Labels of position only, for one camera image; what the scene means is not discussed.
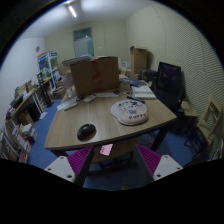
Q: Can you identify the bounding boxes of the wooden office table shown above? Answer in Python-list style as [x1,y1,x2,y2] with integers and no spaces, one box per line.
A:
[43,78,178,188]

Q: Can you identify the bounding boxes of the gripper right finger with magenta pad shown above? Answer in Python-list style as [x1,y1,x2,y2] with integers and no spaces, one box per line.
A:
[136,144,182,181]

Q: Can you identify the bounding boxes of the tall cardboard box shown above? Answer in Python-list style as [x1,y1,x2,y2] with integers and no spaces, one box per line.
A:
[130,46,147,78]

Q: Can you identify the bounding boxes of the round printed mouse pad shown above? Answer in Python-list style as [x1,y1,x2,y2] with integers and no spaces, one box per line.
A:
[111,99,149,126]

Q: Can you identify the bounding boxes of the beige wooden chair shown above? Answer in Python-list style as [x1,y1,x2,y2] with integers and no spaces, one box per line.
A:
[183,94,224,158]

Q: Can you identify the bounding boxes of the wooden side shelf desk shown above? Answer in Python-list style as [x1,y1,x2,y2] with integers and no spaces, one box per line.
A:
[0,78,51,163]

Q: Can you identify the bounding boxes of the black office chair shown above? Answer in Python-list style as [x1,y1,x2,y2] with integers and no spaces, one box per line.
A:
[153,62,186,113]

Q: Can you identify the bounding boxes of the white door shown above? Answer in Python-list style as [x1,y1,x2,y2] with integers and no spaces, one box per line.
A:
[73,28,94,57]

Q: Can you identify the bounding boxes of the ceiling tube light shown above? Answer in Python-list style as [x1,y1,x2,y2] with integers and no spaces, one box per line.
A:
[68,6,77,18]

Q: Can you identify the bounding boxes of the white keyboard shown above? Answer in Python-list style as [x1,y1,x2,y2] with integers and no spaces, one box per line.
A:
[57,98,77,111]

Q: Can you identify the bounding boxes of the black computer mouse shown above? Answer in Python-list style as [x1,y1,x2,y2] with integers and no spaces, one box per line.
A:
[77,124,96,140]

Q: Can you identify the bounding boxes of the blue white display cabinet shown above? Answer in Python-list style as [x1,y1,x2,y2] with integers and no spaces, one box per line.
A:
[38,52,60,89]

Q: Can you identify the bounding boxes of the black pen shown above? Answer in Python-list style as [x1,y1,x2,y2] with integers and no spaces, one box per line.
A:
[127,96,145,104]

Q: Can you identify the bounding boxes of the white remote control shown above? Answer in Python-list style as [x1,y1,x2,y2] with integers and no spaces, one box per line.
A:
[84,93,97,103]

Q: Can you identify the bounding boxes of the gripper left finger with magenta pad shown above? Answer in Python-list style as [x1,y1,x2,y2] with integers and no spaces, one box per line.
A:
[45,145,93,183]

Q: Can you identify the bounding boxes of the pink sticky note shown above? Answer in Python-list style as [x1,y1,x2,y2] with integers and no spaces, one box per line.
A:
[100,144,113,156]

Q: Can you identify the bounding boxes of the large brown cardboard box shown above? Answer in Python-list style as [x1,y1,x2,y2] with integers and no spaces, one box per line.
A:
[70,57,119,96]

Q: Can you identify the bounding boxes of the open white notebook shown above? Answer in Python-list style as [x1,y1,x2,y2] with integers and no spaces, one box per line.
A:
[132,85,156,99]

